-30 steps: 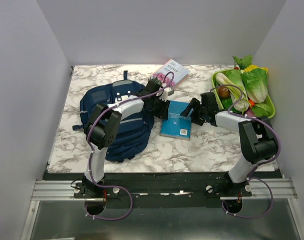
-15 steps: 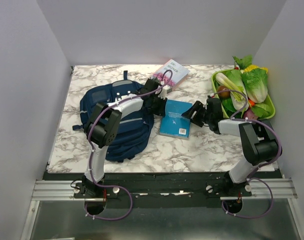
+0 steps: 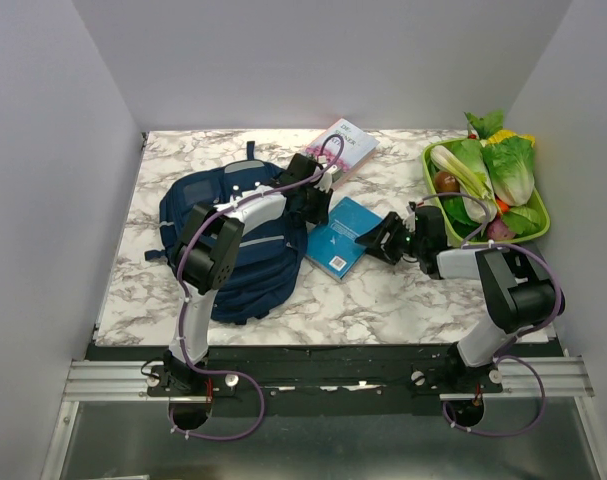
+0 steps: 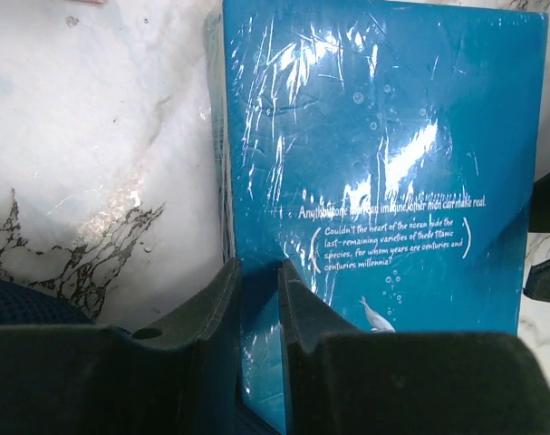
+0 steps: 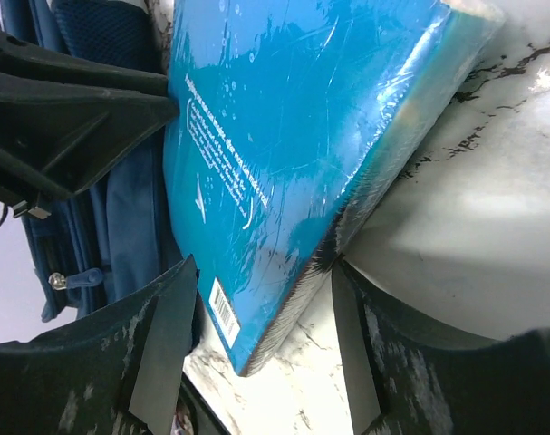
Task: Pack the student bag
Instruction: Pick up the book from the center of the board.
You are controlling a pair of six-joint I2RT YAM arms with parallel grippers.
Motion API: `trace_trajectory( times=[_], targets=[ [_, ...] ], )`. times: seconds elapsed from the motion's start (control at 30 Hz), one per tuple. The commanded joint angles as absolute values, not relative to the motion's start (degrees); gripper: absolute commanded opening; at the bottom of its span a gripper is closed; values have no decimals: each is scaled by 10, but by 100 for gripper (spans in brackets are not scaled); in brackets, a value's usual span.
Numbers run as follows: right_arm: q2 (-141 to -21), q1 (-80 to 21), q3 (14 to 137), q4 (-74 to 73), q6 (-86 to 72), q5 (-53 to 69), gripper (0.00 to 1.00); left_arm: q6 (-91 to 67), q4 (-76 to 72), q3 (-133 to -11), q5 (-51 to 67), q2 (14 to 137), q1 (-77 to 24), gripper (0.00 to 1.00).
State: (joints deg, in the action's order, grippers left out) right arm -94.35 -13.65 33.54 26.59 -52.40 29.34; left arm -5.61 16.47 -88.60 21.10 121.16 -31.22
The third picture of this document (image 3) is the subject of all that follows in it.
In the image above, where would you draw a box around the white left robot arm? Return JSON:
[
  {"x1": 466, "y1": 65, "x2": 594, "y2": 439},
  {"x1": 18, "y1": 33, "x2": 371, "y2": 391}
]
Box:
[{"x1": 160, "y1": 154, "x2": 333, "y2": 395}]

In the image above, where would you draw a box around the white book with pink roses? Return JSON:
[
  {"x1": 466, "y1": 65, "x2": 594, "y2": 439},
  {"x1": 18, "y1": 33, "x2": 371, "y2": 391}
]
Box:
[{"x1": 301, "y1": 118, "x2": 379, "y2": 189}]

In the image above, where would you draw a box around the white green bok choy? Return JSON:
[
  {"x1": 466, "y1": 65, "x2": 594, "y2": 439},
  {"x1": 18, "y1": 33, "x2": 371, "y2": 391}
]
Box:
[{"x1": 429, "y1": 138, "x2": 498, "y2": 226}]

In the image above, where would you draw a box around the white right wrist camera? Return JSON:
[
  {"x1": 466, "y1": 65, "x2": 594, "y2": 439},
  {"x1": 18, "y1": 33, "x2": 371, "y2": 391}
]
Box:
[{"x1": 404, "y1": 201, "x2": 423, "y2": 232}]

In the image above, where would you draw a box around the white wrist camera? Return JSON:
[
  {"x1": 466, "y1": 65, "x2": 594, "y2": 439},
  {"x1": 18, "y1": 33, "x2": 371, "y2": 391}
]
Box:
[
  {"x1": 314, "y1": 165, "x2": 342, "y2": 192},
  {"x1": 404, "y1": 201, "x2": 423, "y2": 232}
]

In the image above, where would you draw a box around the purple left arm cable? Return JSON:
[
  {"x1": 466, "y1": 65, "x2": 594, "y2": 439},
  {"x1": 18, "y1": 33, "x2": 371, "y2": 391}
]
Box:
[{"x1": 170, "y1": 133, "x2": 345, "y2": 443}]

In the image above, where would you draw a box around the green lettuce head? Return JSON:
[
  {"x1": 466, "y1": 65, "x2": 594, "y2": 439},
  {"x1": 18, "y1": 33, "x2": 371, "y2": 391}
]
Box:
[{"x1": 482, "y1": 136, "x2": 535, "y2": 207}]

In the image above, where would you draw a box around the purple onion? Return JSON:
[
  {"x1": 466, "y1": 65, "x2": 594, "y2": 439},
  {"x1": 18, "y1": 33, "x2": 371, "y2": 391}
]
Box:
[{"x1": 486, "y1": 217, "x2": 516, "y2": 242}]

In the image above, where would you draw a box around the green plastic vegetable tray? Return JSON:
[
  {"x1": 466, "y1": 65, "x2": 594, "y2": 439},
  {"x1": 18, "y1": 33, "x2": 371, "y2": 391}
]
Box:
[{"x1": 423, "y1": 134, "x2": 550, "y2": 246}]

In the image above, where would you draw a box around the black mounting rail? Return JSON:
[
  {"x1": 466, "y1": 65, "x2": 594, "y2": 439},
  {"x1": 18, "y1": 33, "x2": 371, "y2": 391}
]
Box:
[{"x1": 83, "y1": 344, "x2": 502, "y2": 423}]

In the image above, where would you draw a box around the teal blue hardcover book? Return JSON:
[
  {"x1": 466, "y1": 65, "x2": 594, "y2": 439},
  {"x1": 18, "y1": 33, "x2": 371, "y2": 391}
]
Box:
[{"x1": 306, "y1": 197, "x2": 382, "y2": 281}]

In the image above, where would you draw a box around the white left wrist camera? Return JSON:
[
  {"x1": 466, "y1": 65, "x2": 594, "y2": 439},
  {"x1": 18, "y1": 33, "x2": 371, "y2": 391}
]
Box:
[{"x1": 314, "y1": 165, "x2": 342, "y2": 192}]

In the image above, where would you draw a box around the navy blue student backpack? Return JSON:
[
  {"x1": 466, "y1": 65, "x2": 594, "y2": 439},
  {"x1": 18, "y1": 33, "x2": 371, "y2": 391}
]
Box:
[{"x1": 145, "y1": 141, "x2": 308, "y2": 325}]

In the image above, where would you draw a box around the brown round fruit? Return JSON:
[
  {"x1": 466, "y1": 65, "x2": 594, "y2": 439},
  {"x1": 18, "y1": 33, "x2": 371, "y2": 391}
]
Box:
[{"x1": 433, "y1": 171, "x2": 460, "y2": 194}]

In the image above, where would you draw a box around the aluminium frame rail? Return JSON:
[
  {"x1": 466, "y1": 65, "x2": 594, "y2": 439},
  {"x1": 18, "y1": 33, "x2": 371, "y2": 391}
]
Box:
[{"x1": 39, "y1": 358, "x2": 169, "y2": 480}]

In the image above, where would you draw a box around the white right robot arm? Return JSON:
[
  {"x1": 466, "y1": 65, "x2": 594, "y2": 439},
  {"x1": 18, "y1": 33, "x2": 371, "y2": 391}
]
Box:
[{"x1": 355, "y1": 206, "x2": 565, "y2": 392}]

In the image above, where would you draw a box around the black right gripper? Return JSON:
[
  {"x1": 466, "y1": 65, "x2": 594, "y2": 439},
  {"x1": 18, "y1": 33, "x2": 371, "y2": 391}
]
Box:
[{"x1": 353, "y1": 209, "x2": 424, "y2": 264}]

